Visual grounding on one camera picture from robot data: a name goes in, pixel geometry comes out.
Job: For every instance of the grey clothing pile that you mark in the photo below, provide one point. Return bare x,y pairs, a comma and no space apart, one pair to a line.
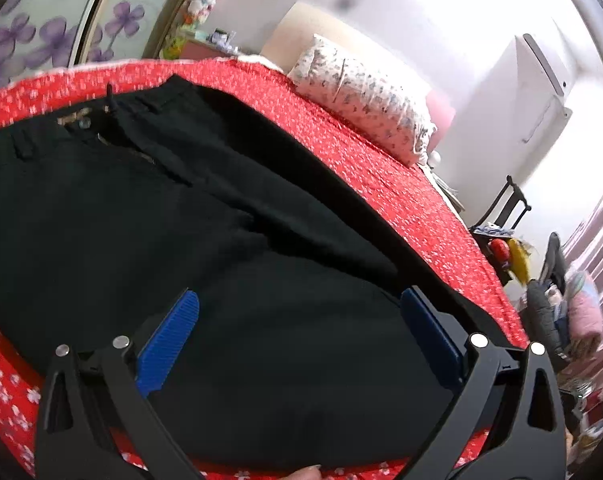
538,314

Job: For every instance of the white air conditioner unit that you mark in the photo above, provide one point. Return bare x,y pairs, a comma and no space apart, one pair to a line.
545,73

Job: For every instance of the red and yellow toy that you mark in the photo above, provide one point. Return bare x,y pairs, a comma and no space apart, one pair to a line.
511,260

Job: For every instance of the black pants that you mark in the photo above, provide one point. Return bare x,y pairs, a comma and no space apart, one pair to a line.
300,356

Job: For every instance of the beige headboard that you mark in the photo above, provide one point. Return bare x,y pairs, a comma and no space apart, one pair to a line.
290,47

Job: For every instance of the person's hand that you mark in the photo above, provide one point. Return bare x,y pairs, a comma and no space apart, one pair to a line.
306,473

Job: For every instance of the black metal chair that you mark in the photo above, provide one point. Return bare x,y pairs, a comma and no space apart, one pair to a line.
493,237

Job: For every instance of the pink folded blanket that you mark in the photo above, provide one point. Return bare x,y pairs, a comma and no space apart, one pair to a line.
585,320

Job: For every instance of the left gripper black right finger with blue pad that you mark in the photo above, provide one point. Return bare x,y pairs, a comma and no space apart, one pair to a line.
506,417

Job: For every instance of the purple flower wardrobe doors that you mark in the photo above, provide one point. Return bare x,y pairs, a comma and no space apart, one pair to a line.
38,35

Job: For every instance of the red floral bedspread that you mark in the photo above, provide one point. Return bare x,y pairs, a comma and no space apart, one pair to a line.
403,196

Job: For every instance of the pink bedside table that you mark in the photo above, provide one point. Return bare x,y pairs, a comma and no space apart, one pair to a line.
196,50

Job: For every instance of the white floral pillow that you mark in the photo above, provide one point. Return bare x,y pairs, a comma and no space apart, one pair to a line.
390,113

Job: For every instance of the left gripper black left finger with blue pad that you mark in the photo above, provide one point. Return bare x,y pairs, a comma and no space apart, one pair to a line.
95,420

